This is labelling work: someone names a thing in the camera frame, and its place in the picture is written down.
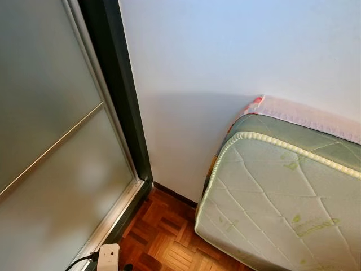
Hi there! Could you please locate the pale pink padded mat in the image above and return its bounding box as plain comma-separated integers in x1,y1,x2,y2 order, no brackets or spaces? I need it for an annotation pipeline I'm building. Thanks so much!
226,94,361,145

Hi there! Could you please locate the quilted white green mattress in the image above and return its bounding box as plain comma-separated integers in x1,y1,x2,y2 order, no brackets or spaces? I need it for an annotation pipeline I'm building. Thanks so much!
195,113,361,271

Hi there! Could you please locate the dark skirting board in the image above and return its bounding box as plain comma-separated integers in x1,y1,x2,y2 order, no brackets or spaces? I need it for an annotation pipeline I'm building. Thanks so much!
152,182,199,208

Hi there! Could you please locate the frosted glass sliding door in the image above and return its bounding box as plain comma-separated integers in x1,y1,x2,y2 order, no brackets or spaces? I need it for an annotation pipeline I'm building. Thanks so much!
0,0,142,271

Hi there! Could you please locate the dark door frame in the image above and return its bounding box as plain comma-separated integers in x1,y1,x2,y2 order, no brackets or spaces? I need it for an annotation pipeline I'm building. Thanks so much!
78,0,154,271

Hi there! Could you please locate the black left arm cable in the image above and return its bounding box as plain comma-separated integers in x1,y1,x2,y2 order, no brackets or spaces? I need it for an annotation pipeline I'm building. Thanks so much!
65,251,101,271

